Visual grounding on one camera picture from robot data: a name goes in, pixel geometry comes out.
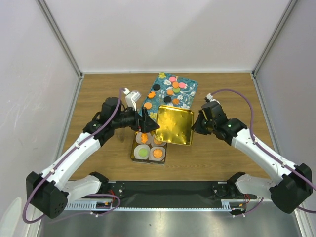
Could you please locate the green sandwich cookie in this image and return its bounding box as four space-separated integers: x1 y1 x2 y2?
138 149 149 159

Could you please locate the tan embossed sandwich biscuit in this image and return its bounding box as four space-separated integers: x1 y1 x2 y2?
154 140 163 145

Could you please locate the aluminium frame post right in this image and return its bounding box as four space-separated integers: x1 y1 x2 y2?
252 0 299 77

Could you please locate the aluminium frame post left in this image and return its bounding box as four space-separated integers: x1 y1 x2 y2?
36 0 83 78

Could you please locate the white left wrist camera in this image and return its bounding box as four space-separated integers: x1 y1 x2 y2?
123 88 142 111

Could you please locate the orange swirl cookie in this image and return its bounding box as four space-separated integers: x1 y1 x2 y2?
172 98 179 104

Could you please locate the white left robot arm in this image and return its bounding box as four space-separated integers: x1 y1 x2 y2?
22 97 159 224

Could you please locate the aluminium frame post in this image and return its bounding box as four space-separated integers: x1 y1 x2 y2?
36 0 83 78
252 0 299 77

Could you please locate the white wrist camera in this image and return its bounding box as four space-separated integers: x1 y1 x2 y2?
205 93 220 104
123 88 142 111

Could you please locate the gold tin lid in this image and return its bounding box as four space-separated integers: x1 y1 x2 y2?
155 105 194 146

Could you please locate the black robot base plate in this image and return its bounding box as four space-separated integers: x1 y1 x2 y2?
108 181 245 202

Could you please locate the black sandwich cookie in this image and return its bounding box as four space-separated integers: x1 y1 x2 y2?
163 96 172 103
153 84 160 91

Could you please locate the blue floral serving tray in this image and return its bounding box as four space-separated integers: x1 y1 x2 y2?
141 72 198 120

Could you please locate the pink round cookie right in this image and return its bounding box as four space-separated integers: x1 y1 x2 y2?
179 82 187 88

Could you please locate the gold cookie tin box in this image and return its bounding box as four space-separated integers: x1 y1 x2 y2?
130 131 167 165

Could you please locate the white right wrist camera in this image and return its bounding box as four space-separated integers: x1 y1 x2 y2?
205 93 220 104

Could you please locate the white paper cupcake liner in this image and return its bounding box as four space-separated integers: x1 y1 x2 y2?
135 132 152 145
149 147 166 161
133 145 151 160
151 135 166 147

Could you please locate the black sandwich cookie upper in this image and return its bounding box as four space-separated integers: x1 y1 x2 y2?
153 84 160 91

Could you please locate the orange fish shaped cookie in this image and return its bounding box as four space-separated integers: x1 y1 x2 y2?
141 133 149 144

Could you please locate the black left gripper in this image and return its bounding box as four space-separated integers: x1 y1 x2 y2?
112 104 159 133

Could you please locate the orange round cookie top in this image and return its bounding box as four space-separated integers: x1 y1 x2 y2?
172 81 179 88

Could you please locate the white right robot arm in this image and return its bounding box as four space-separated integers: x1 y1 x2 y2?
192 101 313 214

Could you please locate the tan round biscuit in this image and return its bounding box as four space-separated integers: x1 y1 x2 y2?
144 102 153 110
153 149 163 159

